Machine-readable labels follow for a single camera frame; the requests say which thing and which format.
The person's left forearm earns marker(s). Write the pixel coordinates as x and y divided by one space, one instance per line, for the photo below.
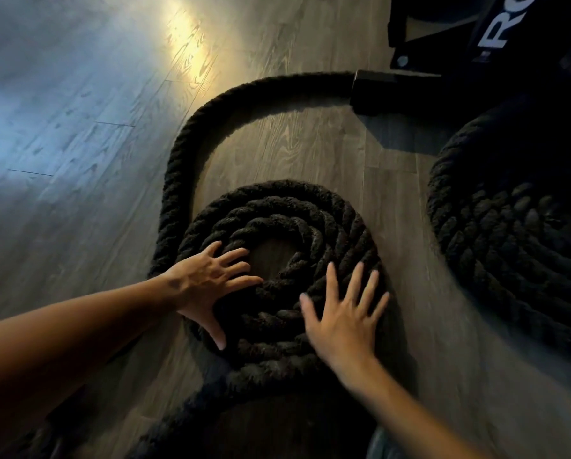
56 344

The person's left hand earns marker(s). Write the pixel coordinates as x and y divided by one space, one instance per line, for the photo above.
204 282

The black gym rack base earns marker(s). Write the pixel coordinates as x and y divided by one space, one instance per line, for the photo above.
424 52

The person's right hand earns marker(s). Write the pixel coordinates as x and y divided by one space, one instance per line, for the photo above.
345 329

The person's right forearm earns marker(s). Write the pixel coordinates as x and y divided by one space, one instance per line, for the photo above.
410 420

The grey wooden floor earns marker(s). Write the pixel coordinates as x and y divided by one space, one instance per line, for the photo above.
75 138

